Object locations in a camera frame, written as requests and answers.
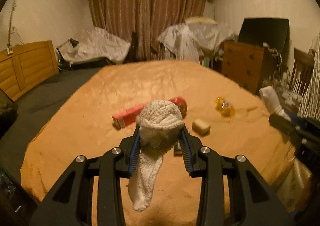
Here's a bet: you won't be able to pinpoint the white item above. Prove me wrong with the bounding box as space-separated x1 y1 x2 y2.
259 86 291 121

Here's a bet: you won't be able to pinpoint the white terry sock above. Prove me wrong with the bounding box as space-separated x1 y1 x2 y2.
128 100 184 212

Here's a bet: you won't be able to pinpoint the red round container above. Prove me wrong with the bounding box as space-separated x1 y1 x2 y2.
169 97 188 118

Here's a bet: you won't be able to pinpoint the striped cloth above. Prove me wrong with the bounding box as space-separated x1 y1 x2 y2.
298 35 319 121

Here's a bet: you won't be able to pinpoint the pink red box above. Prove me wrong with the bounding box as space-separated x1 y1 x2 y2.
112 103 146 130

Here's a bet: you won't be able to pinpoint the tan bed blanket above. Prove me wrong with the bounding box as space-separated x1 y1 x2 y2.
19 59 297 226

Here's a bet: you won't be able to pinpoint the yellow plastic wrapper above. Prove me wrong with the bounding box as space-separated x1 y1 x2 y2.
215 96 235 117

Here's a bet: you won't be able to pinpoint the wooden chair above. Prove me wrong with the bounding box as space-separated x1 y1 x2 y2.
290 48 314 86

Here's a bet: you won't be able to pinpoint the wooden dresser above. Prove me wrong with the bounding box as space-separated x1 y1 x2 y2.
221 41 277 95

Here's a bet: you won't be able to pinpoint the dark grey mattress sheet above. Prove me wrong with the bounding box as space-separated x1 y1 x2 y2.
1 68 100 183

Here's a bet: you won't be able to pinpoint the black television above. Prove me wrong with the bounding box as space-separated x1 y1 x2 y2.
239 17 290 53

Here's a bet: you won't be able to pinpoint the left silver plastic cover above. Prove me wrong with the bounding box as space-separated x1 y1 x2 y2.
57 27 130 64

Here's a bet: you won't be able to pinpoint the silver plastic cover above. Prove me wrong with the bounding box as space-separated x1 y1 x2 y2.
156 22 237 63
57 27 130 64

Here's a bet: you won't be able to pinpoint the black garbage bag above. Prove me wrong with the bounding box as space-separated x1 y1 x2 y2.
0 90 18 138

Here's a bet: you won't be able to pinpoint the right silver plastic cover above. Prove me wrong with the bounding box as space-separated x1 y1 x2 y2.
156 22 237 63

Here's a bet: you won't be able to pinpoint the black desk lamp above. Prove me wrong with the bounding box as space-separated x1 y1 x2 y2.
56 38 79 52

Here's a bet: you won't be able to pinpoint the wooden headboard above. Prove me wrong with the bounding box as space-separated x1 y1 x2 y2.
0 40 59 101

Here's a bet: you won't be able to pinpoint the brown curtain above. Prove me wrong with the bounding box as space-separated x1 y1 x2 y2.
88 0 206 61

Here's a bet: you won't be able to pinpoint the tangled white cables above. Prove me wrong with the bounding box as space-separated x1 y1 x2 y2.
262 43 301 101

